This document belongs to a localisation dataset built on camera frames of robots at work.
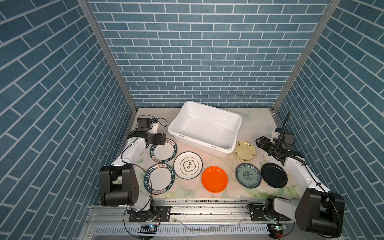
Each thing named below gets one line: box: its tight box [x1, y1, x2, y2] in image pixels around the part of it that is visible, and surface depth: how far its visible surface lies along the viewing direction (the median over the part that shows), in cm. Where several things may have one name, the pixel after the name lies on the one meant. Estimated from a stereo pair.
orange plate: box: [201, 166, 229, 194], surface depth 86 cm
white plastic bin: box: [167, 100, 243, 159], surface depth 107 cm
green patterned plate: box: [235, 162, 262, 189], surface depth 88 cm
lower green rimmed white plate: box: [143, 163, 176, 195], surface depth 86 cm
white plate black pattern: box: [173, 151, 203, 180], surface depth 92 cm
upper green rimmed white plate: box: [149, 138, 178, 163], surface depth 97 cm
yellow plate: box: [233, 140, 257, 162], surface depth 99 cm
